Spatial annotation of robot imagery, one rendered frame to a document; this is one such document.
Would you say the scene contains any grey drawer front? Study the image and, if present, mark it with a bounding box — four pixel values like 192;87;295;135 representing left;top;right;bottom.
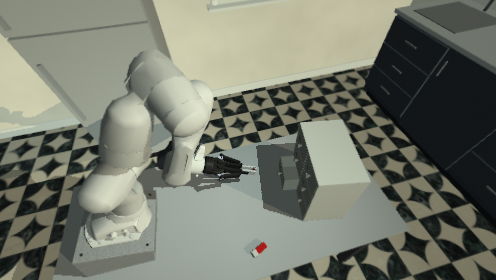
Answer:
300;169;312;209
304;153;318;197
297;126;308;165
277;155;299;190
294;142;303;178
297;182;307;218

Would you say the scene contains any small grey chest of drawers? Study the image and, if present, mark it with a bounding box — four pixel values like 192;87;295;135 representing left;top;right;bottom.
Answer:
299;119;371;221

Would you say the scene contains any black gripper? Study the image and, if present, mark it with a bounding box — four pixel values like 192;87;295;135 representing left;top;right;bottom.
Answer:
203;153;256;181

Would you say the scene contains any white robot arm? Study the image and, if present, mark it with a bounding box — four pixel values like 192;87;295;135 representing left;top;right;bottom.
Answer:
76;50;214;248

